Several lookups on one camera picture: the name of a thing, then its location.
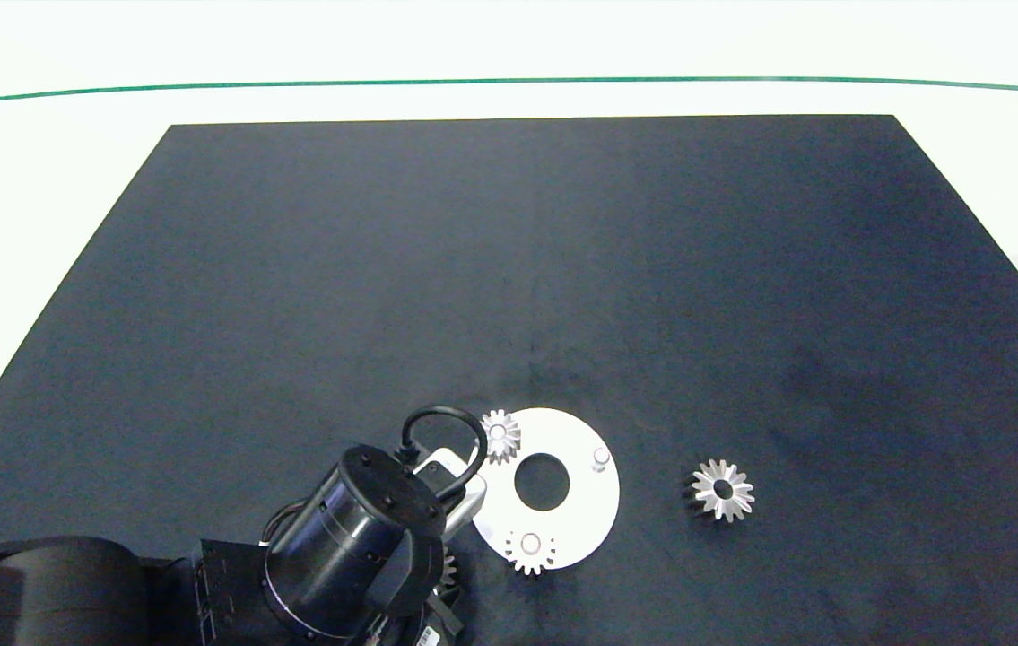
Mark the small steel gear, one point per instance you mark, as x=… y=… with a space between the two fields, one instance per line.
x=449 y=568
x=509 y=442
x=543 y=554

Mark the larger steel gear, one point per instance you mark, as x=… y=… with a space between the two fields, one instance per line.
x=739 y=496

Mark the round white plate with pins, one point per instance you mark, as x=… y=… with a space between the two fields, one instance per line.
x=582 y=520

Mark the dark table mat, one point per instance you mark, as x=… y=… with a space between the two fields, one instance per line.
x=293 y=314

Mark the boxy silver wrist camera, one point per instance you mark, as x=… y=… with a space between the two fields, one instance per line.
x=464 y=499

